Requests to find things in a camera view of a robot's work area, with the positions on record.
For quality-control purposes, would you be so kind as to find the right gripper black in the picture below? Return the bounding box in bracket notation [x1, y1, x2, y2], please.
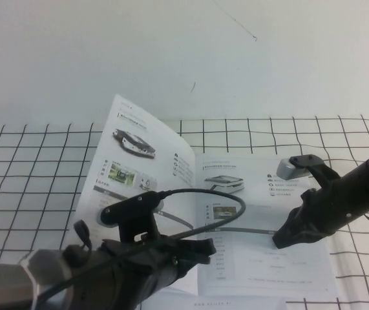
[273, 189, 353, 249]

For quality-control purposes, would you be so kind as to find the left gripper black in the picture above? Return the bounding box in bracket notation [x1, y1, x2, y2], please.
[101, 237, 218, 291]

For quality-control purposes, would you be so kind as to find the white product manual book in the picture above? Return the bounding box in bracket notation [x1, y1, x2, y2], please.
[72, 93, 339, 296]

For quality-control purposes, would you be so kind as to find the white booklet with web address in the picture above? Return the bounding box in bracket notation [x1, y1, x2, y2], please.
[138, 289, 289, 310]

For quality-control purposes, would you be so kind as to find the white black-grid checkered tablecloth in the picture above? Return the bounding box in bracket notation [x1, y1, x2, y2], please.
[0, 115, 369, 310]

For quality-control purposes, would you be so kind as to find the long black camera cable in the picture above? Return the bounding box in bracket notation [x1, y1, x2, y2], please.
[37, 188, 248, 304]

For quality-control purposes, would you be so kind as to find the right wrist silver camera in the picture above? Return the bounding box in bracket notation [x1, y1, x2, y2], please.
[276, 157, 311, 181]

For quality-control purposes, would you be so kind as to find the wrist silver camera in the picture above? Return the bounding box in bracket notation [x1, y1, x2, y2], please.
[96, 200, 166, 229]
[276, 157, 311, 181]

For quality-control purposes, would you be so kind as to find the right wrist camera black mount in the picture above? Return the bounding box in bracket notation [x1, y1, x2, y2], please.
[288, 154, 343, 195]

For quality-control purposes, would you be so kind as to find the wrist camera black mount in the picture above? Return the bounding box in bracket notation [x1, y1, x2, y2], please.
[101, 191, 163, 242]
[288, 154, 343, 195]

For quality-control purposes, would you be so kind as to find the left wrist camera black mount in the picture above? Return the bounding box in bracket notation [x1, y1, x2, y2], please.
[101, 191, 163, 242]

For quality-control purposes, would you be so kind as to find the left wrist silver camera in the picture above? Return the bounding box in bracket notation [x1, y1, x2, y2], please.
[96, 200, 166, 229]

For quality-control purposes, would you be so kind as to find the short black looped cable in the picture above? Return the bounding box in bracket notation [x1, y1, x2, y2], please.
[73, 219, 94, 252]

